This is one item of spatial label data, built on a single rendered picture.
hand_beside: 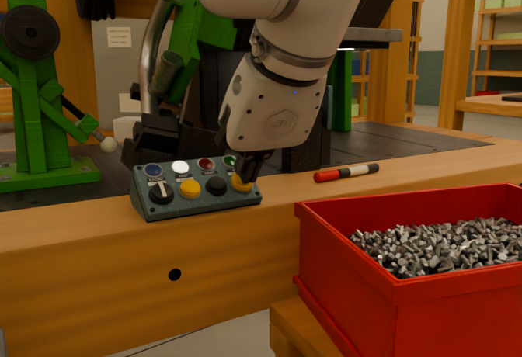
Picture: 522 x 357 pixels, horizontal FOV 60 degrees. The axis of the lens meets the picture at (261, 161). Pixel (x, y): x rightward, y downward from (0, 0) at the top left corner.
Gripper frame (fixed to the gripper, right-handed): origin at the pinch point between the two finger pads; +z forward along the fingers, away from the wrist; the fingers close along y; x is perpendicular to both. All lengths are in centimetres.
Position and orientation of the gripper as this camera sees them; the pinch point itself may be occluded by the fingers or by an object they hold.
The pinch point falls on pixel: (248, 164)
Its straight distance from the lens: 56.1
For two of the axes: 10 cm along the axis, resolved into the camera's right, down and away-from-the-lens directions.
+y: 8.8, -1.0, 4.6
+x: -3.9, -7.2, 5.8
